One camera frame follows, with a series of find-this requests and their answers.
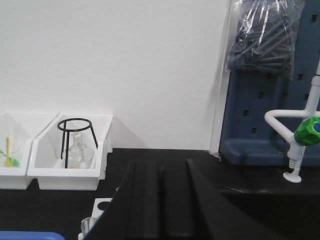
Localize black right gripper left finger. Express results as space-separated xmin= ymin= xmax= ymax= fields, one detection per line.
xmin=85 ymin=159 xmax=163 ymax=240

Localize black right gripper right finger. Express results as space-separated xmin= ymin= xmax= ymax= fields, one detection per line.
xmin=163 ymin=160 xmax=275 ymax=240

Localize clear glass test tube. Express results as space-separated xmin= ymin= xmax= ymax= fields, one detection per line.
xmin=80 ymin=216 xmax=97 ymax=236

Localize white test tube rack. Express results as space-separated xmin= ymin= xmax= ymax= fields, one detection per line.
xmin=78 ymin=197 xmax=113 ymax=240

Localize blue-grey pegboard drying rack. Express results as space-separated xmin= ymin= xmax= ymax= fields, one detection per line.
xmin=218 ymin=0 xmax=320 ymax=167

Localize clear glass flask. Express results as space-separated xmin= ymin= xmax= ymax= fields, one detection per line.
xmin=67 ymin=132 xmax=95 ymax=169

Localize black sink basin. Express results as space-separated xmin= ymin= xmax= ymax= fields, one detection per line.
xmin=209 ymin=193 xmax=320 ymax=240

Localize right white storage bin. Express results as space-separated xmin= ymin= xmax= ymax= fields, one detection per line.
xmin=27 ymin=113 xmax=113 ymax=191

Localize white storage bin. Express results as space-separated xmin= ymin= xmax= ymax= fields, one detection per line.
xmin=0 ymin=111 xmax=58 ymax=190
xmin=27 ymin=113 xmax=113 ymax=191

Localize blue plastic tray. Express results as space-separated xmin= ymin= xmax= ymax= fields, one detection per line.
xmin=0 ymin=231 xmax=65 ymax=240

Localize white lab faucet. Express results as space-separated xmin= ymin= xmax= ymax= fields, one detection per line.
xmin=264 ymin=0 xmax=320 ymax=184

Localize green and yellow spatulas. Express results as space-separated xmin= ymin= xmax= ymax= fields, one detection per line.
xmin=0 ymin=137 xmax=21 ymax=168

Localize middle white storage bin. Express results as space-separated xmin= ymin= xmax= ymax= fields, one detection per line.
xmin=0 ymin=111 xmax=58 ymax=190

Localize plastic bag of pegs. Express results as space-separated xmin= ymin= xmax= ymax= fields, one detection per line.
xmin=225 ymin=0 xmax=306 ymax=80

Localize black wire tripod stand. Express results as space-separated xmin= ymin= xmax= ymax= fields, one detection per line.
xmin=57 ymin=117 xmax=98 ymax=169

